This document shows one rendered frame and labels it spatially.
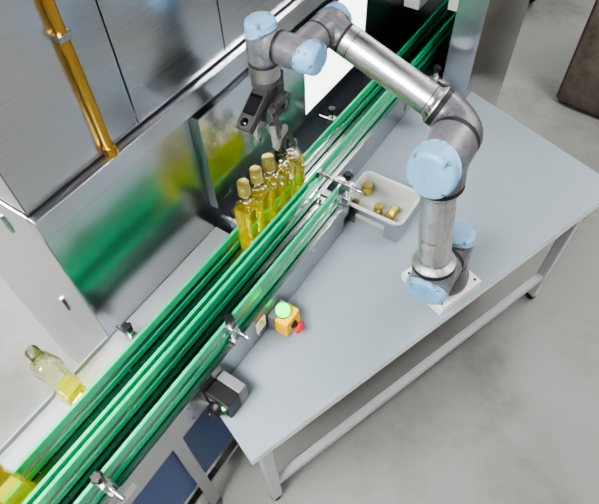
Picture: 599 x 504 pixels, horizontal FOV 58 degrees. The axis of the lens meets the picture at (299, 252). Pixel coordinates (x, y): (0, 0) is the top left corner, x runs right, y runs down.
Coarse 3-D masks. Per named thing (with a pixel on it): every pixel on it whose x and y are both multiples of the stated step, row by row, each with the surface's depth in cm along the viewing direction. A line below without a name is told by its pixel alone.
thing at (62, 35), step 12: (48, 0) 89; (48, 12) 91; (60, 24) 93; (60, 36) 94; (72, 36) 96; (72, 48) 97; (72, 60) 98; (72, 72) 101; (84, 84) 103; (84, 96) 105; (96, 108) 108; (96, 120) 109; (108, 132) 114; (108, 144) 115; (108, 156) 117
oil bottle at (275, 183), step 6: (264, 174) 155; (276, 174) 156; (264, 180) 155; (270, 180) 154; (276, 180) 155; (282, 180) 158; (270, 186) 155; (276, 186) 156; (282, 186) 160; (276, 192) 158; (282, 192) 161; (276, 198) 160; (282, 198) 163; (276, 204) 161; (282, 204) 165; (276, 210) 163
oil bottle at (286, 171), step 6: (288, 162) 159; (276, 168) 158; (282, 168) 157; (288, 168) 158; (282, 174) 158; (288, 174) 159; (288, 180) 161; (288, 186) 163; (294, 186) 167; (288, 192) 165; (294, 192) 169; (288, 198) 167
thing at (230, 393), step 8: (224, 376) 147; (232, 376) 146; (216, 384) 145; (224, 384) 146; (232, 384) 145; (240, 384) 145; (208, 392) 144; (216, 392) 144; (224, 392) 144; (232, 392) 144; (240, 392) 144; (208, 400) 148; (216, 400) 143; (224, 400) 143; (232, 400) 142; (240, 400) 147; (232, 408) 144; (232, 416) 147
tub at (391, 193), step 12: (360, 180) 188; (372, 180) 191; (384, 180) 188; (372, 192) 194; (384, 192) 192; (396, 192) 188; (408, 192) 185; (360, 204) 190; (372, 204) 190; (384, 204) 190; (396, 204) 190; (408, 204) 189; (396, 216) 187; (408, 216) 178
